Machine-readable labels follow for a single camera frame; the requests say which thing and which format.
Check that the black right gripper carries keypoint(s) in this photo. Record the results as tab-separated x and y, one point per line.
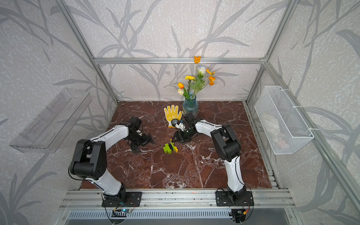
176	134

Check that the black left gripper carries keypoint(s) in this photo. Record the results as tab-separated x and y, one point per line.
146	141

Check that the long green lego brick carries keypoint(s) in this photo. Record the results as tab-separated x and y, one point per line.
169	148

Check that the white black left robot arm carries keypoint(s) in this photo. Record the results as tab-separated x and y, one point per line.
89	161

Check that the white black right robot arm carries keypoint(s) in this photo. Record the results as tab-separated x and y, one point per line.
226	145

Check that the blue glass vase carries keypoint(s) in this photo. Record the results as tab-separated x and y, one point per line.
191	106

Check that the yellow white work glove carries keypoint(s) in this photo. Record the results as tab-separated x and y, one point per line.
172	113

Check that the artificial flower bouquet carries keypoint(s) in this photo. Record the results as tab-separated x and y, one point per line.
202	78

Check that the left controller circuit board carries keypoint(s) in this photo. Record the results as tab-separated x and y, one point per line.
122	211

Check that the controller circuit board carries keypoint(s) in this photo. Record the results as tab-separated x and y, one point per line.
122	211
238	212

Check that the white cloth in basket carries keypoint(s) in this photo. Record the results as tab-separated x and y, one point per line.
271	124

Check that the right controller circuit board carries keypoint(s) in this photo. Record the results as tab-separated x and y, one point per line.
238	212

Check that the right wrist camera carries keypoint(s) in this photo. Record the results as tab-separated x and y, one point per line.
189	120

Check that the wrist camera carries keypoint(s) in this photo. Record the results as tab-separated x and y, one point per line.
189	120
135	123

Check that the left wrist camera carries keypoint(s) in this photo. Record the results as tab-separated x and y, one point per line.
135	123

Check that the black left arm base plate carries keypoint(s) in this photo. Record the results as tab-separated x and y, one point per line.
129	199

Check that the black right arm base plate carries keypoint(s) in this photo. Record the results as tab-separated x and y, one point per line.
228	198

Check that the clear acrylic wall shelf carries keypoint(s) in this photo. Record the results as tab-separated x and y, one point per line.
49	129

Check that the white wire mesh basket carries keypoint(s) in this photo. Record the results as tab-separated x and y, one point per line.
294	131

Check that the aluminium front rail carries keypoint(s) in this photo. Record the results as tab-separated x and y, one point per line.
91	199

